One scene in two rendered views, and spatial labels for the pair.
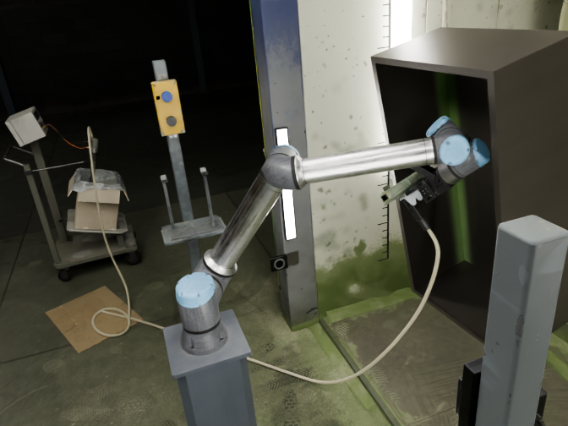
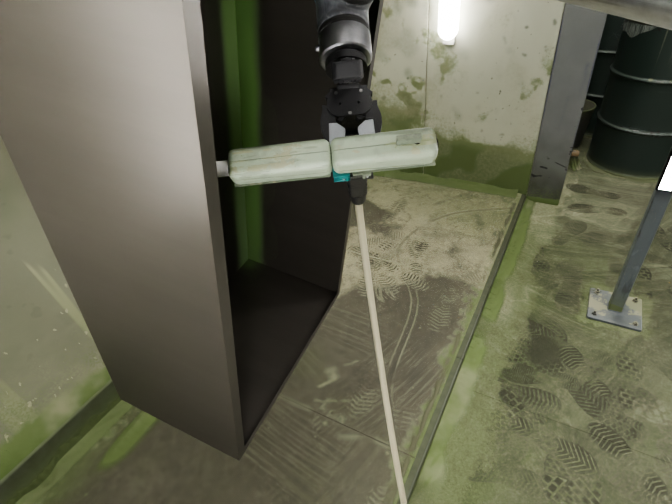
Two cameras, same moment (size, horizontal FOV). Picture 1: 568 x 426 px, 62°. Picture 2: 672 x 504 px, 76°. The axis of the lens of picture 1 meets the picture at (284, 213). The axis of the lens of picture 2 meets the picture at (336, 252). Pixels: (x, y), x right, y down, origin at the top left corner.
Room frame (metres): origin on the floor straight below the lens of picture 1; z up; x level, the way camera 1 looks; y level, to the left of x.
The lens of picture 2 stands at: (2.12, -0.03, 1.43)
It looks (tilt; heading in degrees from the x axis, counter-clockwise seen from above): 37 degrees down; 230
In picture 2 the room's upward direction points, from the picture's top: 7 degrees counter-clockwise
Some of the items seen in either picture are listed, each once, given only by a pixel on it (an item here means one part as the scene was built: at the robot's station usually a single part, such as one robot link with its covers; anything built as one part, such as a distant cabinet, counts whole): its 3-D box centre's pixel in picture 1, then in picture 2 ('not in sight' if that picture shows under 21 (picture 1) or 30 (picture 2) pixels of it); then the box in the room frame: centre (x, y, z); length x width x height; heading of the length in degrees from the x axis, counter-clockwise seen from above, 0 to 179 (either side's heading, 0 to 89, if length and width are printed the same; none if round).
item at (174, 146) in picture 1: (187, 213); not in sight; (2.42, 0.54, 0.82); 0.06 x 0.06 x 1.64; 18
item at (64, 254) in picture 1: (74, 190); not in sight; (3.48, 1.60, 0.64); 0.73 x 0.50 x 1.27; 109
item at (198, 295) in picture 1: (198, 299); not in sight; (1.56, 0.36, 0.83); 0.17 x 0.15 x 0.18; 169
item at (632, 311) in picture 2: not in sight; (614, 308); (0.42, -0.25, 0.01); 0.20 x 0.20 x 0.01; 18
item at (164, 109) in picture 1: (168, 107); not in sight; (2.37, 0.52, 1.42); 0.12 x 0.06 x 0.26; 108
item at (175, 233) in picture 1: (188, 201); not in sight; (2.27, 0.48, 0.95); 0.26 x 0.15 x 0.32; 108
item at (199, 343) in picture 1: (203, 329); not in sight; (1.55, 0.37, 0.69); 0.19 x 0.19 x 0.10
